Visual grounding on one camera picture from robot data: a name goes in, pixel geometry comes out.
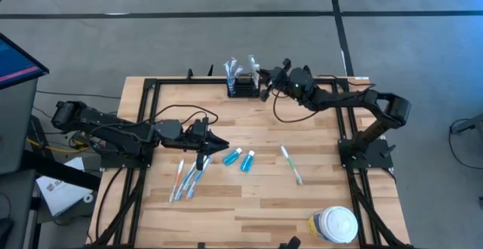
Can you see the large display screen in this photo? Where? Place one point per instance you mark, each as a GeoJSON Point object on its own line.
{"type": "Point", "coordinates": [15, 64]}

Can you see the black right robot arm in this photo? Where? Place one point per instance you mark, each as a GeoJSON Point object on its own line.
{"type": "Point", "coordinates": [339, 98]}

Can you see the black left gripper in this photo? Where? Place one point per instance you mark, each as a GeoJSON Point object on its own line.
{"type": "Point", "coordinates": [192, 141]}

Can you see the blue toothbrush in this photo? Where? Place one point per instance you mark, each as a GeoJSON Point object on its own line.
{"type": "Point", "coordinates": [240, 71]}
{"type": "Point", "coordinates": [186, 179]}
{"type": "Point", "coordinates": [196, 181]}

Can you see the black stand beam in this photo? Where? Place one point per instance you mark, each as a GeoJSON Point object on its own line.
{"type": "Point", "coordinates": [56, 169]}

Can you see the blue mouthwash bottle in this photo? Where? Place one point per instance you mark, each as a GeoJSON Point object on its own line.
{"type": "Point", "coordinates": [230, 158]}
{"type": "Point", "coordinates": [247, 163]}

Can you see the wrapped orange toothbrush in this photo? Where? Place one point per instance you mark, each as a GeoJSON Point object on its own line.
{"type": "Point", "coordinates": [177, 179]}

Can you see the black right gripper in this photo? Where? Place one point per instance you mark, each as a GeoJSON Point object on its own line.
{"type": "Point", "coordinates": [279, 78]}

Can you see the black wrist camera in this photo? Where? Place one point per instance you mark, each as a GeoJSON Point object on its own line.
{"type": "Point", "coordinates": [265, 95]}
{"type": "Point", "coordinates": [200, 162]}

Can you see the grey cabinet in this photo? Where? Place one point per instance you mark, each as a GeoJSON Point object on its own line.
{"type": "Point", "coordinates": [15, 128]}

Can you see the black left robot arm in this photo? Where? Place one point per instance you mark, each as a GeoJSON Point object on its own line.
{"type": "Point", "coordinates": [113, 128]}

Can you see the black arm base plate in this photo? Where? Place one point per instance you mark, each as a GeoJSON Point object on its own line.
{"type": "Point", "coordinates": [113, 162]}
{"type": "Point", "coordinates": [377, 158]}

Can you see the black edge bracket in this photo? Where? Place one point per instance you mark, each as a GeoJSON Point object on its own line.
{"type": "Point", "coordinates": [201, 246]}
{"type": "Point", "coordinates": [292, 243]}

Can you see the black table clamp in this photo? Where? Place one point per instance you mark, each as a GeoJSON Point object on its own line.
{"type": "Point", "coordinates": [210, 71]}
{"type": "Point", "coordinates": [189, 74]}
{"type": "Point", "coordinates": [307, 69]}

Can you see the clear-wrapped toothbrush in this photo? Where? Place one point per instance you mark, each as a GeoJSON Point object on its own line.
{"type": "Point", "coordinates": [233, 66]}
{"type": "Point", "coordinates": [253, 68]}

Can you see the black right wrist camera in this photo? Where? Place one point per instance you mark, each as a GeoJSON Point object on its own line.
{"type": "Point", "coordinates": [265, 95]}

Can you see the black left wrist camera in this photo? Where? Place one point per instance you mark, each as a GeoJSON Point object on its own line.
{"type": "Point", "coordinates": [200, 162]}

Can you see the black aluminium table frame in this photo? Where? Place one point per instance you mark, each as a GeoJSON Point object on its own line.
{"type": "Point", "coordinates": [188, 81]}

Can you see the white booklet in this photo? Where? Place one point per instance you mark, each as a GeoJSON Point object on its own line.
{"type": "Point", "coordinates": [60, 192]}

